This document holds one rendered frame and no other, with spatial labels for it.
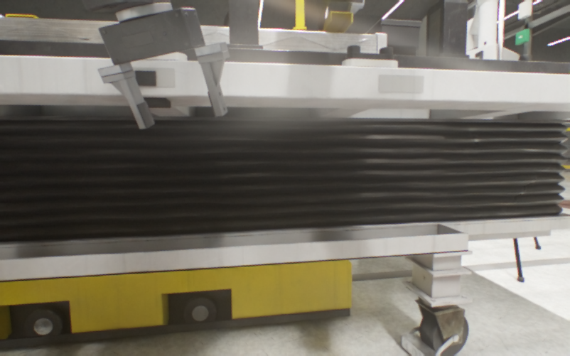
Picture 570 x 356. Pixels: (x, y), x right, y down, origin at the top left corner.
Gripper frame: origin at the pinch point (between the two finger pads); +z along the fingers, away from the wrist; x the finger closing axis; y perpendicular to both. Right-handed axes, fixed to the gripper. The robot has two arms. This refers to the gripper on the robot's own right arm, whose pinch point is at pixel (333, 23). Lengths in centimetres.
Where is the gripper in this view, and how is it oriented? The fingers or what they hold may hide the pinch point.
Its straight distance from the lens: 108.5
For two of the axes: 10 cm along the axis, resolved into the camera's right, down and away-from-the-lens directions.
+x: 9.9, -0.2, 1.5
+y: 0.9, 8.6, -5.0
